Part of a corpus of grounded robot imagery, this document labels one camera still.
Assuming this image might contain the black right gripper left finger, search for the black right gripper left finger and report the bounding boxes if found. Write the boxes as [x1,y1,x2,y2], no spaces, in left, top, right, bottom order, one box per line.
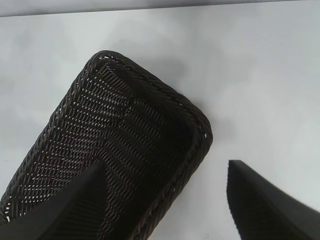
[0,161,109,240]

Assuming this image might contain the dark brown wicker basket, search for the dark brown wicker basket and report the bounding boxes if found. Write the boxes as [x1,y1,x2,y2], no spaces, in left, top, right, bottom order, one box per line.
[0,49,214,240]

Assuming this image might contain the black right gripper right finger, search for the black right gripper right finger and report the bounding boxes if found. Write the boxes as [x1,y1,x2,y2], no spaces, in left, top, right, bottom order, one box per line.
[226,159,320,240]

